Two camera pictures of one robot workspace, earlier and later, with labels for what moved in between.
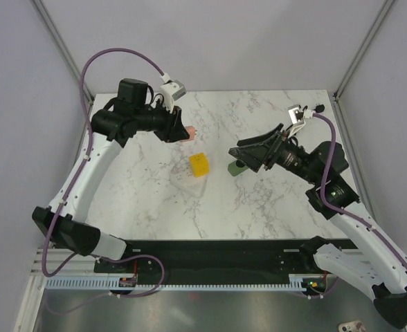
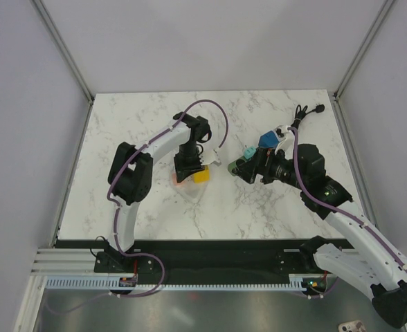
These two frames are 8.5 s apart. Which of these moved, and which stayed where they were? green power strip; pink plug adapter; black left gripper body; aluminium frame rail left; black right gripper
Moved: black left gripper body; pink plug adapter; black right gripper
Stayed: aluminium frame rail left; green power strip
